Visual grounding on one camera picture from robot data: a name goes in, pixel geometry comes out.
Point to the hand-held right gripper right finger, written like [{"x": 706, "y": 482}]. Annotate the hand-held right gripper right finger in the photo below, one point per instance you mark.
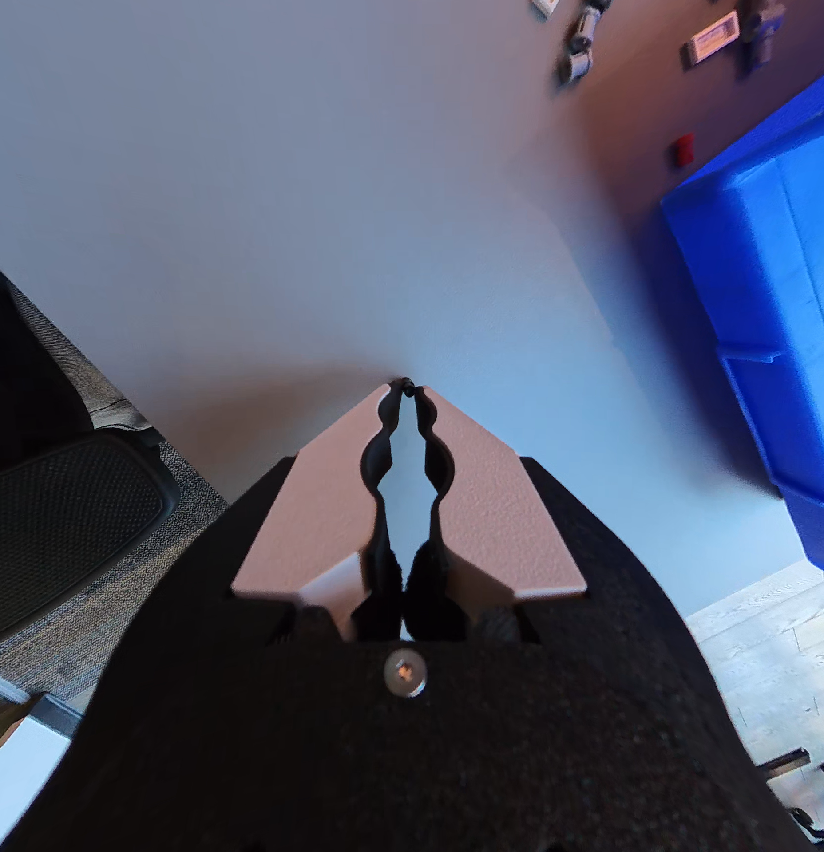
[{"x": 498, "y": 526}]

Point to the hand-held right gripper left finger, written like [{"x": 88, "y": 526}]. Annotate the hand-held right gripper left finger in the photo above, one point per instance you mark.
[{"x": 319, "y": 519}]

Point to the small black lego pin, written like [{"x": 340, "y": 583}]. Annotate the small black lego pin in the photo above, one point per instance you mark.
[{"x": 408, "y": 386}]

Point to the small lego pieces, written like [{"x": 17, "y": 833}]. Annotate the small lego pieces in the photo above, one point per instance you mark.
[{"x": 575, "y": 63}]

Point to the small red lego piece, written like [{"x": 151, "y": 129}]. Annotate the small red lego piece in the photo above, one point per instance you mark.
[{"x": 684, "y": 150}]

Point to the blue plastic bin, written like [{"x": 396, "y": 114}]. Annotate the blue plastic bin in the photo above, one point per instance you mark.
[{"x": 771, "y": 299}]

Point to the black chair base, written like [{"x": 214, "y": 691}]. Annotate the black chair base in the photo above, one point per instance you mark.
[{"x": 785, "y": 762}]

